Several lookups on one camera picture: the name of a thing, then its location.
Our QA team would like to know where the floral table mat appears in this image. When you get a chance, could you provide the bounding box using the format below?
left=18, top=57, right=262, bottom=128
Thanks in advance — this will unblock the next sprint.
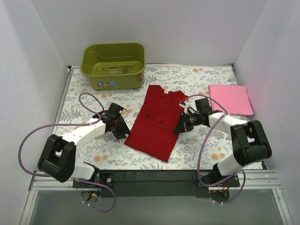
left=55, top=66, right=237, bottom=170

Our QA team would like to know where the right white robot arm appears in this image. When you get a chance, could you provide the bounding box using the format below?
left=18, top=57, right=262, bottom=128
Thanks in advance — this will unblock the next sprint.
left=174, top=98, right=272, bottom=187

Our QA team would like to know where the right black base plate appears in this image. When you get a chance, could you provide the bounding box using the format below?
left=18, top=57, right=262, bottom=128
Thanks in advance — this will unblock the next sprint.
left=192, top=172, right=240, bottom=188

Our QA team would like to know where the olive green plastic bin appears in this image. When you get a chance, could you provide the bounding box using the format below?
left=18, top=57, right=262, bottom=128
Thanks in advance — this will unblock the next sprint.
left=80, top=43, right=146, bottom=90

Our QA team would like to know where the aluminium frame rail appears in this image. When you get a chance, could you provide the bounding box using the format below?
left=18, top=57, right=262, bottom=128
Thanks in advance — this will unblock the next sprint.
left=21, top=170, right=293, bottom=225

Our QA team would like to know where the red t shirt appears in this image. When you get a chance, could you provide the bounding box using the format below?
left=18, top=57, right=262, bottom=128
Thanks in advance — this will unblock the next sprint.
left=125, top=85, right=187, bottom=162

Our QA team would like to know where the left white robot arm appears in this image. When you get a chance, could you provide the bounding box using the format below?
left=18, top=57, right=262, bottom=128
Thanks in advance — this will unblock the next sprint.
left=37, top=103, right=130, bottom=188

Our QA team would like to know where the folded pink t shirt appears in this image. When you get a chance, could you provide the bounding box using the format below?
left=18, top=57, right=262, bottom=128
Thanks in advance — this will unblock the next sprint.
left=209, top=84, right=254, bottom=116

